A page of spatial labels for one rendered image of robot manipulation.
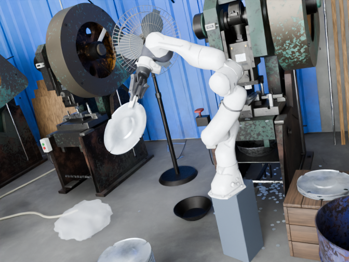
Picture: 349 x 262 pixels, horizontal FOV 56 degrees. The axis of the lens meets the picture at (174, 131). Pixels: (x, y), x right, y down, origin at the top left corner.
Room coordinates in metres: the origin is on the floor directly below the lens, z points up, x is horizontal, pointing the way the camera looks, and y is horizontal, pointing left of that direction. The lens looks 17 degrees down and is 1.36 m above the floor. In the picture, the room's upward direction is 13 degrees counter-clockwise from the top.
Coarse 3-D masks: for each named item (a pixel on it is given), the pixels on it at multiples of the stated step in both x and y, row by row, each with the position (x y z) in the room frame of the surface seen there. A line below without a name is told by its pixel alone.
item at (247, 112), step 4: (248, 96) 2.30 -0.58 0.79; (252, 96) 2.28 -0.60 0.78; (256, 96) 2.28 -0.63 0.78; (248, 100) 2.21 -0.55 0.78; (252, 100) 2.19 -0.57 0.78; (248, 104) 2.11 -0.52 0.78; (252, 104) 2.24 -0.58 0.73; (244, 108) 2.24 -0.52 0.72; (248, 108) 2.23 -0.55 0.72; (252, 108) 2.23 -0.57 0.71; (244, 112) 2.25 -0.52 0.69; (248, 112) 2.23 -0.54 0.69; (252, 112) 2.22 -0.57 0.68; (240, 116) 2.26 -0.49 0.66; (244, 116) 2.25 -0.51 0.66; (248, 116) 2.23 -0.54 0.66; (252, 116) 2.22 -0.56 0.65
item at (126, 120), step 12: (120, 108) 1.74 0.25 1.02; (132, 108) 1.68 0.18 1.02; (120, 120) 1.67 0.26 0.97; (132, 120) 1.62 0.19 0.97; (144, 120) 1.57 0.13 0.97; (108, 132) 1.69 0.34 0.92; (120, 132) 1.62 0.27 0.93; (132, 132) 1.57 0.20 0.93; (108, 144) 1.64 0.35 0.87; (120, 144) 1.58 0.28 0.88; (132, 144) 1.52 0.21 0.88
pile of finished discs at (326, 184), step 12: (300, 180) 1.69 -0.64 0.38; (312, 180) 1.66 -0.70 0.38; (324, 180) 1.62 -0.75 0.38; (336, 180) 1.59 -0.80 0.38; (348, 180) 1.57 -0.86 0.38; (300, 192) 1.60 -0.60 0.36; (312, 192) 1.54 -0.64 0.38; (324, 192) 1.52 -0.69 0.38; (336, 192) 1.49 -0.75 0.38; (348, 192) 1.48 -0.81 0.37
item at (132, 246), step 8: (128, 240) 1.61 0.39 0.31; (136, 240) 1.60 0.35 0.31; (144, 240) 1.57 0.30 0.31; (112, 248) 1.57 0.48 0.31; (120, 248) 1.55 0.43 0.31; (128, 248) 1.53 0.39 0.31; (136, 248) 1.52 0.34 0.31; (144, 248) 1.50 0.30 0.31; (104, 256) 1.52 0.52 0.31; (112, 256) 1.50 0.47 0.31; (120, 256) 1.48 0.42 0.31; (128, 256) 1.46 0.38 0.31; (136, 256) 1.46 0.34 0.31; (144, 256) 1.44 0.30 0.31
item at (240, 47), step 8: (240, 40) 2.36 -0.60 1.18; (232, 48) 2.34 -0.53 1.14; (240, 48) 2.32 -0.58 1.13; (248, 48) 2.29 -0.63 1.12; (232, 56) 2.35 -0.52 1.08; (240, 56) 2.32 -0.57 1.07; (248, 56) 2.29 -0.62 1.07; (248, 64) 2.30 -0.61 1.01; (248, 72) 2.28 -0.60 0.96; (256, 72) 2.34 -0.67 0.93; (240, 80) 2.31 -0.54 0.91; (248, 80) 2.28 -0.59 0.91
